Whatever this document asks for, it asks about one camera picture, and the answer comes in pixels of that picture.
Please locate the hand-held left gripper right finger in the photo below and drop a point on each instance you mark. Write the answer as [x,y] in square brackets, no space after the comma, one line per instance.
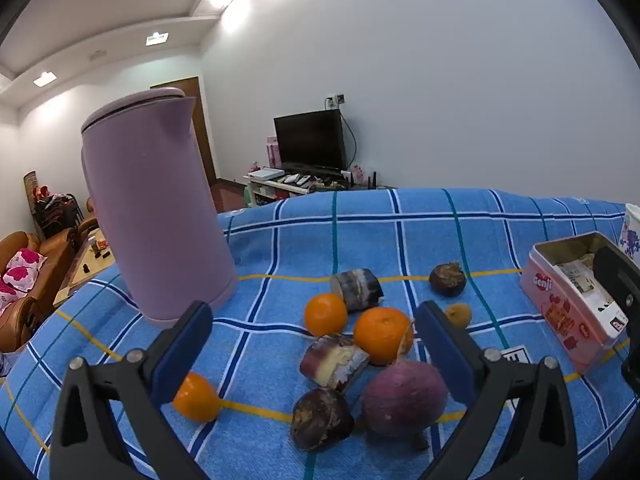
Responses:
[440,342]

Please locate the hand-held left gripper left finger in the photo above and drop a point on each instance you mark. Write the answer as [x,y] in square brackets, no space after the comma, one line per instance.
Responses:
[187,345]

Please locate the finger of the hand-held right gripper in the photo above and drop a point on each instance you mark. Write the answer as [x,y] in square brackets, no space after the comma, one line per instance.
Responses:
[617,275]
[634,355]

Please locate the yellow-brown longan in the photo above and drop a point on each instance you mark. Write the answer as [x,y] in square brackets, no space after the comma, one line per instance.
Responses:
[458,315]

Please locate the orange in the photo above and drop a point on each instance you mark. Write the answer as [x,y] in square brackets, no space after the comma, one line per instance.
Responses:
[200,400]
[382,335]
[326,315]

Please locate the dark brown water chestnut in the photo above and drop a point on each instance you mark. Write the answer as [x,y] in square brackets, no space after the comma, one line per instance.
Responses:
[322,420]
[447,280]

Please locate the pink tin box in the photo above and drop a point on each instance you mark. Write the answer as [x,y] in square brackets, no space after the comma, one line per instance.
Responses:
[550,300]

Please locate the grey-purple sugarcane piece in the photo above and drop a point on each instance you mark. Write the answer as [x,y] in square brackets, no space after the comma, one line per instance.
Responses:
[357,289]

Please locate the white enamel mug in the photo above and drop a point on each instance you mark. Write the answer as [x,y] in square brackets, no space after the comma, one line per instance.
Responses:
[631,240]

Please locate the printed paper sheet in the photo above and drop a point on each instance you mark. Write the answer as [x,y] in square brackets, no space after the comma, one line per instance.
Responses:
[575,275]

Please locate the wooden coffee table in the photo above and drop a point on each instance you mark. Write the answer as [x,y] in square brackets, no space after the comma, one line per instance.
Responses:
[82,267]

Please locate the purple electric kettle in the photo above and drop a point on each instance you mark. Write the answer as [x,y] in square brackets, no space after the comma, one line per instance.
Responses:
[150,210]

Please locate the white television stand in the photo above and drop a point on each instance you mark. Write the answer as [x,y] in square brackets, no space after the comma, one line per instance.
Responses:
[265,189]

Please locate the black router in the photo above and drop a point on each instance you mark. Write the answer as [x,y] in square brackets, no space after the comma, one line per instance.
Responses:
[357,183]

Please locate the pink floral pillow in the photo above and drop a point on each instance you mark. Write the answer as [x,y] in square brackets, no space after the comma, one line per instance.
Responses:
[22,267]

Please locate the stack of dark chairs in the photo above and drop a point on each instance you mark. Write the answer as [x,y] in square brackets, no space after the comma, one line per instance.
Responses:
[57,212]

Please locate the white set-top box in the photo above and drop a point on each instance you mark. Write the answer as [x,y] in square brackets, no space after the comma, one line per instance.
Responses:
[265,173]

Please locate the brown wooden door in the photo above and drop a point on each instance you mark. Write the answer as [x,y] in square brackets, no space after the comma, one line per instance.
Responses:
[206,150]

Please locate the black television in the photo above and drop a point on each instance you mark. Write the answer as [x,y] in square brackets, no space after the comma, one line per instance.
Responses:
[310,140]

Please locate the rectangular ceiling light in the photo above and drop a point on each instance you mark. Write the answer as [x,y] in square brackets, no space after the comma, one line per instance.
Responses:
[157,38]
[44,79]

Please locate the wall socket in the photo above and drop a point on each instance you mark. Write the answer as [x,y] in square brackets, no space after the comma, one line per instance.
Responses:
[336,100]

